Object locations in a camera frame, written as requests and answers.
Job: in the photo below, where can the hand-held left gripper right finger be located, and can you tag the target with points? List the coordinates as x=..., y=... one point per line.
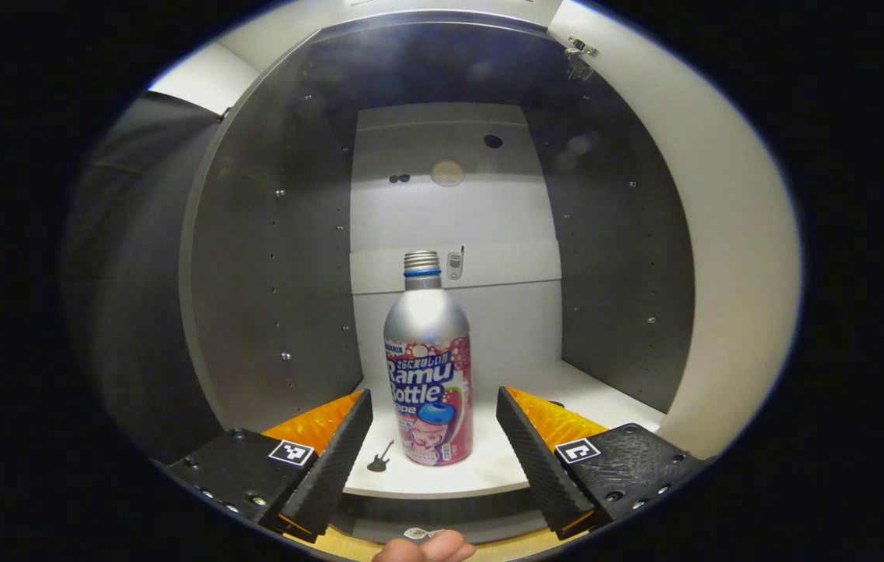
x=536, y=468

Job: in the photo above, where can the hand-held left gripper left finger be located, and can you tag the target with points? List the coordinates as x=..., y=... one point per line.
x=333, y=468

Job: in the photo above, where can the silver bottle with printed label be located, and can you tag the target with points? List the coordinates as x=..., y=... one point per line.
x=426, y=336

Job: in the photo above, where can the beige cabinet door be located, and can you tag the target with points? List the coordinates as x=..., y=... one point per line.
x=731, y=234

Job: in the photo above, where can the dark grey cabinet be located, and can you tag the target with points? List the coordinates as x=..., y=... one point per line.
x=270, y=234

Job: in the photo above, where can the metal door hinge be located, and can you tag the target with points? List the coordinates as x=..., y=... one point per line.
x=579, y=62

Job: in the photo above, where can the black backdrop cloth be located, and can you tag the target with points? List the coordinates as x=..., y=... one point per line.
x=137, y=273

